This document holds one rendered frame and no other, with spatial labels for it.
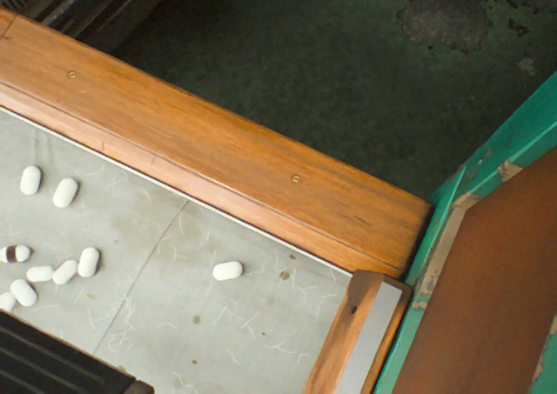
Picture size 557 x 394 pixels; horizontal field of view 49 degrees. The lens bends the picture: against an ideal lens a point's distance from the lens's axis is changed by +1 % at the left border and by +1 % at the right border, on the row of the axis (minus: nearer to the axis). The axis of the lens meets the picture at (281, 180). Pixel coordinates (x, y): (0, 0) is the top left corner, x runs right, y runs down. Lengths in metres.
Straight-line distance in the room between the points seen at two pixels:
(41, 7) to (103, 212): 0.69
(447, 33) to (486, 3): 0.14
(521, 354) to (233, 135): 0.50
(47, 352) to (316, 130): 1.22
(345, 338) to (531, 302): 0.31
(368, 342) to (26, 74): 0.53
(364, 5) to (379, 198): 1.06
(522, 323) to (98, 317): 0.53
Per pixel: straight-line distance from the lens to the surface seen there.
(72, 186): 0.79
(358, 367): 0.62
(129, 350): 0.76
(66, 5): 1.40
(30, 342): 0.44
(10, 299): 0.79
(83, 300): 0.78
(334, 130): 1.57
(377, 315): 0.62
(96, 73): 0.82
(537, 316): 0.34
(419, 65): 1.68
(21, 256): 0.79
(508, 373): 0.35
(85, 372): 0.43
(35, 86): 0.84
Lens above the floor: 1.48
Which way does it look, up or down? 75 degrees down
